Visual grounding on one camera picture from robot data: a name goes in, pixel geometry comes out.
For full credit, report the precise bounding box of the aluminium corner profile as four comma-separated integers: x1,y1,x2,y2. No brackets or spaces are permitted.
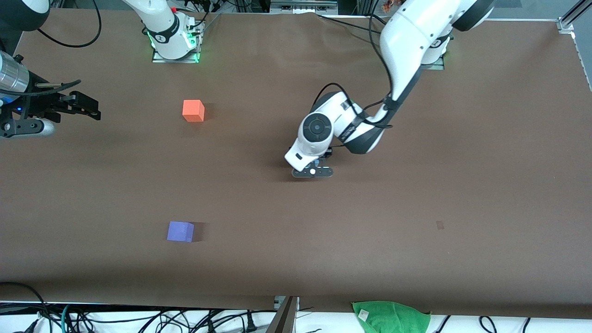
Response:
557,0,592,34

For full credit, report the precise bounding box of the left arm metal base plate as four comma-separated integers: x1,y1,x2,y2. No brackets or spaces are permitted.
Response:
419,46,446,70

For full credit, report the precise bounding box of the green cloth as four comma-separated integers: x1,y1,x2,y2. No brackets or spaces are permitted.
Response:
351,301,432,333

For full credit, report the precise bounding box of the aluminium frame rail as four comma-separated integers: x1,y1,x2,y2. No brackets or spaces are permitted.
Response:
271,0,339,15

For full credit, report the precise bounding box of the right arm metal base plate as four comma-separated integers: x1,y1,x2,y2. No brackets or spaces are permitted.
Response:
152,21,201,64

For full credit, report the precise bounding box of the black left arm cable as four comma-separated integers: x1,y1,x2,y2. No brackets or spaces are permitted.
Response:
312,14,407,130

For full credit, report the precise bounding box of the black base power cable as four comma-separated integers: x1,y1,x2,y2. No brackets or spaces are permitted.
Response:
317,13,385,36

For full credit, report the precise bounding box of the brown table cover sheet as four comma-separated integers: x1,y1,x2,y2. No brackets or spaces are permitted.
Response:
0,8,592,320

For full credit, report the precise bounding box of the purple foam block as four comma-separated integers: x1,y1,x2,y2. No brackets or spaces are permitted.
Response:
166,221,195,243

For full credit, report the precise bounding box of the orange foam block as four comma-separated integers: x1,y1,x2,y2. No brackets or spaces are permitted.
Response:
182,99,205,123

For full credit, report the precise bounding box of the black looping floor cable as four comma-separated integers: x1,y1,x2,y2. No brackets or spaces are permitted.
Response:
0,281,49,333

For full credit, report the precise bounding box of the aluminium post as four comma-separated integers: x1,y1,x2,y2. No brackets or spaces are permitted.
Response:
266,296,300,333

